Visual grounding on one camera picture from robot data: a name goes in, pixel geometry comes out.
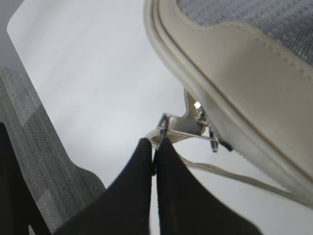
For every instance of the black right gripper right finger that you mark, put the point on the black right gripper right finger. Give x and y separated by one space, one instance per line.
185 207

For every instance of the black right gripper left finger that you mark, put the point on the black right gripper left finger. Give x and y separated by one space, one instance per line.
124 208

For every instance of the silver zipper pull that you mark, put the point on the silver zipper pull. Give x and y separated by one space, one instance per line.
191 128

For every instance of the cream insulated lunch bag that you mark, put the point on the cream insulated lunch bag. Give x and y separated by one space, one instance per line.
250 65

